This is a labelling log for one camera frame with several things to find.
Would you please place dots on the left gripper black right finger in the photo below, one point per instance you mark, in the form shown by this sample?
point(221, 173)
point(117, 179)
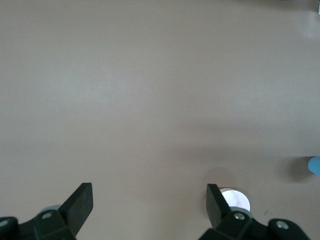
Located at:
point(215, 207)

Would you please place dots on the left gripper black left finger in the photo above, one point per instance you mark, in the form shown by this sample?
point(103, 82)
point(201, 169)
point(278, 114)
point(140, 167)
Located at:
point(77, 205)

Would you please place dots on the blue ribbed plastic cup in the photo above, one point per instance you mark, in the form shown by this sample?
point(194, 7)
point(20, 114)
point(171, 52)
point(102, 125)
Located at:
point(315, 165)

